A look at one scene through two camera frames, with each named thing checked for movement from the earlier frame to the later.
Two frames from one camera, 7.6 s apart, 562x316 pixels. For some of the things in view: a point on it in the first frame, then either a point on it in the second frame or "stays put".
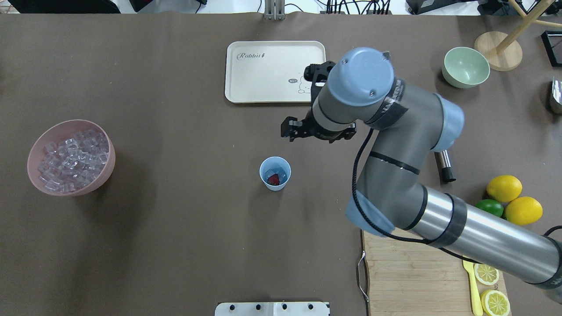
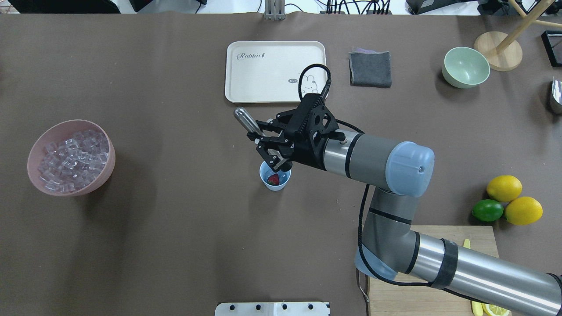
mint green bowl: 464,67 stays put
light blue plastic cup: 275,165 stays put
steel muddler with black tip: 443,163 → 250,123
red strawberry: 273,179 stays put
